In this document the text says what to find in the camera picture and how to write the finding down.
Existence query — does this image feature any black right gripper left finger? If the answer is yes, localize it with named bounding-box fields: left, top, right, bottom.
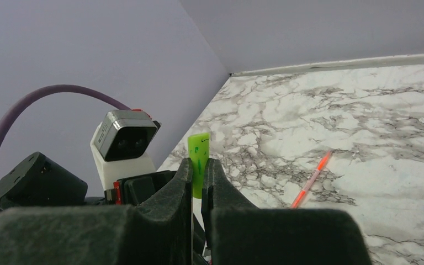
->
left=0, top=158, right=193, bottom=264

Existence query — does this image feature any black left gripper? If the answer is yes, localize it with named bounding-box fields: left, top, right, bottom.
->
left=105, top=170, right=176, bottom=205

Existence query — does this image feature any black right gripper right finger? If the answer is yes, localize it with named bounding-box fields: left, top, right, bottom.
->
left=201, top=158, right=372, bottom=264

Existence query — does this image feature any green pen cap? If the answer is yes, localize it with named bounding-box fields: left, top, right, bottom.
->
left=187, top=132, right=210, bottom=199

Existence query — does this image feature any orange translucent pen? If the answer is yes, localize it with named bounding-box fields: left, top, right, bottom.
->
left=291, top=150, right=332, bottom=208

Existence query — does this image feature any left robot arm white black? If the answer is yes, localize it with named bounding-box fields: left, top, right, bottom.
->
left=0, top=152, right=175, bottom=212

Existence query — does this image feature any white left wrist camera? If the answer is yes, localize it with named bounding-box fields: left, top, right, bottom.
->
left=90, top=109, right=161, bottom=191

